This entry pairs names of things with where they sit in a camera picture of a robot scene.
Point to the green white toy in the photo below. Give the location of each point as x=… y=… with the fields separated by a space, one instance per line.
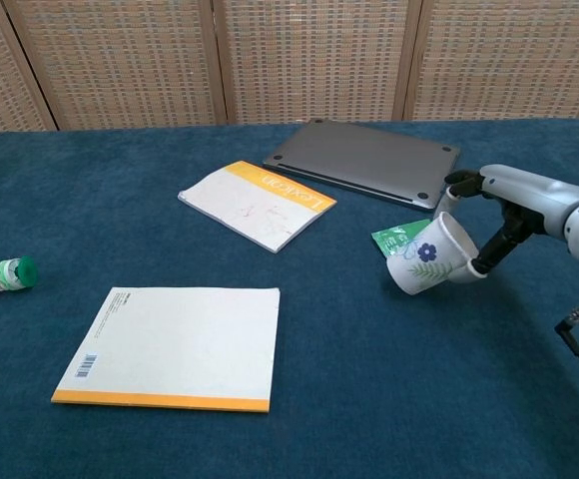
x=17 y=272

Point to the teal table cloth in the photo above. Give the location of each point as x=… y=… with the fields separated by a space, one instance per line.
x=319 y=399

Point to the white floral paper cup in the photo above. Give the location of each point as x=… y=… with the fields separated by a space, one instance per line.
x=426 y=259

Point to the white book with barcode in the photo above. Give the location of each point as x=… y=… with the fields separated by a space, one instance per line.
x=174 y=344

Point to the grey closed laptop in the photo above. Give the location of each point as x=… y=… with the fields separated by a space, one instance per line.
x=364 y=157

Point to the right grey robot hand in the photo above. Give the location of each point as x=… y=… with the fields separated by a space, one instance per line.
x=529 y=194

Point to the Lexicon book orange stripe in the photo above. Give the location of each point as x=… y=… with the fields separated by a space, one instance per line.
x=254 y=207

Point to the woven folding screen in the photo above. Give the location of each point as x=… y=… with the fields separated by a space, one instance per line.
x=289 y=55

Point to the green tea bag sachet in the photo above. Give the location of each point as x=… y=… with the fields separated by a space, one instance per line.
x=394 y=235

